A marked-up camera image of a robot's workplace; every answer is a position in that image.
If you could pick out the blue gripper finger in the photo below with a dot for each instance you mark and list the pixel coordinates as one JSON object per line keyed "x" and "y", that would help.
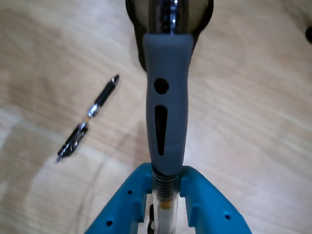
{"x": 214, "y": 209}
{"x": 122, "y": 207}

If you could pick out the grey grip retractable pen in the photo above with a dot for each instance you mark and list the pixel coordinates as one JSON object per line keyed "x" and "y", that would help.
{"x": 175, "y": 97}

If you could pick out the black retractable gel pen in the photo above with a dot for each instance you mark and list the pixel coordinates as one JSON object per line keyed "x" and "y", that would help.
{"x": 102, "y": 97}

